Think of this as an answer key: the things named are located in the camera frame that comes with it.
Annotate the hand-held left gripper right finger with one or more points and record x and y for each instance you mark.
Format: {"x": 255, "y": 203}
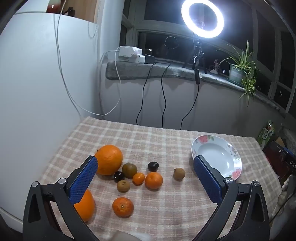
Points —
{"x": 208, "y": 183}

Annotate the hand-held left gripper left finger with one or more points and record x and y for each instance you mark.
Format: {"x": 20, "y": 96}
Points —
{"x": 83, "y": 182}

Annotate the large orange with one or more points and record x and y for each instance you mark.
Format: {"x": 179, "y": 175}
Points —
{"x": 109, "y": 158}
{"x": 86, "y": 208}

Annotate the white floral plate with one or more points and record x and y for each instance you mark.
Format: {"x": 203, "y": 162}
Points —
{"x": 217, "y": 155}

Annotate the brown round longan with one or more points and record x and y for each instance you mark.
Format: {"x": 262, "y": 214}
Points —
{"x": 179, "y": 174}
{"x": 123, "y": 186}

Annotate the dark purple plum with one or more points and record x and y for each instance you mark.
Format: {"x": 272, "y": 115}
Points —
{"x": 118, "y": 176}
{"x": 153, "y": 166}

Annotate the orange mandarin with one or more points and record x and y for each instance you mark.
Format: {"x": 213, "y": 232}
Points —
{"x": 123, "y": 207}
{"x": 154, "y": 181}

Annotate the green-brown plum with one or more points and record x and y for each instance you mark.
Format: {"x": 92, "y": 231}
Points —
{"x": 129, "y": 169}

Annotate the small orange kumquat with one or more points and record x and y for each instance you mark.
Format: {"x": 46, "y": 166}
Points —
{"x": 138, "y": 179}

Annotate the dark red box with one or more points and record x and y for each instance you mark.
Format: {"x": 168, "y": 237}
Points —
{"x": 272, "y": 157}

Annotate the green printed box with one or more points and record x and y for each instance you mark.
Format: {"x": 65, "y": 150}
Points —
{"x": 267, "y": 134}

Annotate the pink checked tablecloth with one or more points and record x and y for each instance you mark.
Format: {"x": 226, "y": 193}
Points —
{"x": 161, "y": 143}

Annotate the potted spider plant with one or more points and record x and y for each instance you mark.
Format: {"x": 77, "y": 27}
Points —
{"x": 235, "y": 75}

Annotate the small reddish potted plant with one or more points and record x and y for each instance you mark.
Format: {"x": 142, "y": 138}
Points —
{"x": 216, "y": 67}

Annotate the grey windowsill mat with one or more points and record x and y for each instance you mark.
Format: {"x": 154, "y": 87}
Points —
{"x": 129, "y": 69}

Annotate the black power brick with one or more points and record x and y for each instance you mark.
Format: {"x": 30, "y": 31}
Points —
{"x": 150, "y": 58}

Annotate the round black suction holder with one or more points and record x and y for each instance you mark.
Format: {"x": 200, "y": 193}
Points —
{"x": 171, "y": 42}

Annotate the white framed window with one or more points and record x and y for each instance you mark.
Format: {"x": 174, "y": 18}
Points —
{"x": 134, "y": 25}

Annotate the dark teapot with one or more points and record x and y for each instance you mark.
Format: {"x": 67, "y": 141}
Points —
{"x": 69, "y": 12}

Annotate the red ceramic vase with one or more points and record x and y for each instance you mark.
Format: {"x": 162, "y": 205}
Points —
{"x": 53, "y": 8}

